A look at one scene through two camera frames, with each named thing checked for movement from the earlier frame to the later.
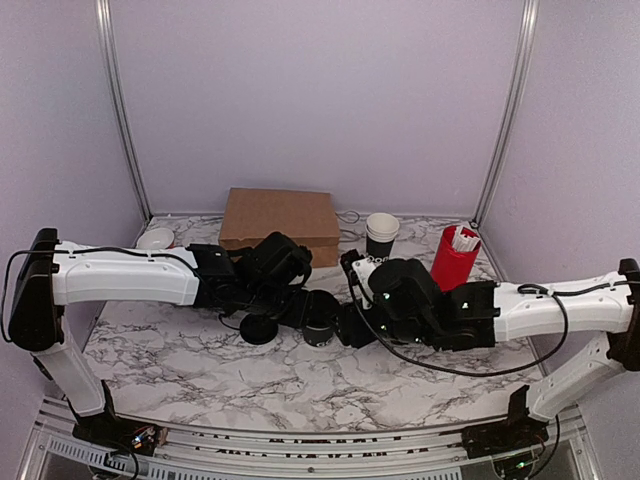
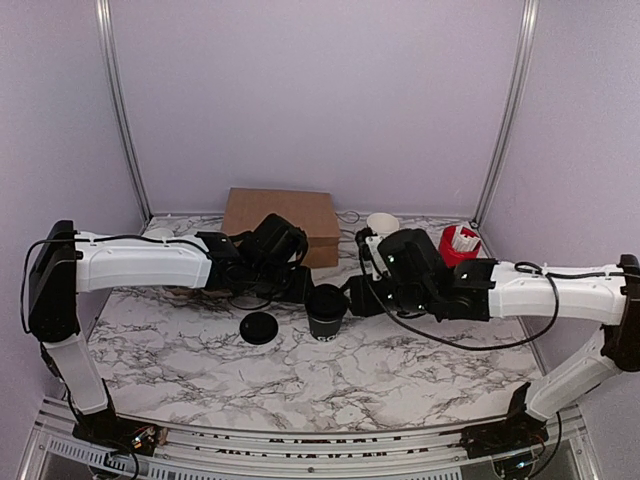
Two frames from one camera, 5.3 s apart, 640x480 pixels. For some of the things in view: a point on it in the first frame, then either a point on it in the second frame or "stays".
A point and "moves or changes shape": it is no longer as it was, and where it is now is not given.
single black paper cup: (317, 336) moves or changes shape
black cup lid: (257, 328) stays
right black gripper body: (352, 323) → (371, 305)
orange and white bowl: (156, 239) stays
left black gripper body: (293, 316) → (292, 292)
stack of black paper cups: (381, 229) stays
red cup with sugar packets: (454, 256) stays
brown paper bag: (307, 217) stays
